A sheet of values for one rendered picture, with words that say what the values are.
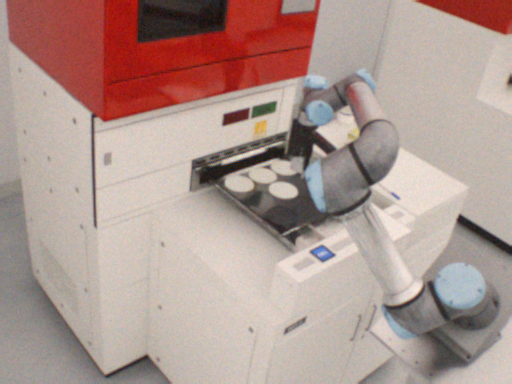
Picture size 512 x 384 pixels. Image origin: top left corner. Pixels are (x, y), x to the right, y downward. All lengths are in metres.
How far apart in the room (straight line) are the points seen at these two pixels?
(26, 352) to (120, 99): 1.37
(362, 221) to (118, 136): 0.76
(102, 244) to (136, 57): 0.66
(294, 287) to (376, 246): 0.28
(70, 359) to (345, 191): 1.59
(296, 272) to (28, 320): 1.51
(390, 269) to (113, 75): 0.87
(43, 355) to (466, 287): 1.78
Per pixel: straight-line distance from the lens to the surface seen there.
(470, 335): 1.67
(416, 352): 1.65
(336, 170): 1.32
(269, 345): 1.65
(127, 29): 1.53
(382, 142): 1.33
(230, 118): 1.95
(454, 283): 1.47
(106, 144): 1.70
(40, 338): 2.65
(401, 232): 1.80
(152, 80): 1.63
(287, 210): 1.88
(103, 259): 1.95
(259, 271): 1.75
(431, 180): 2.14
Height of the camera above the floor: 1.97
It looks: 33 degrees down
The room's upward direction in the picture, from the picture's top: 9 degrees clockwise
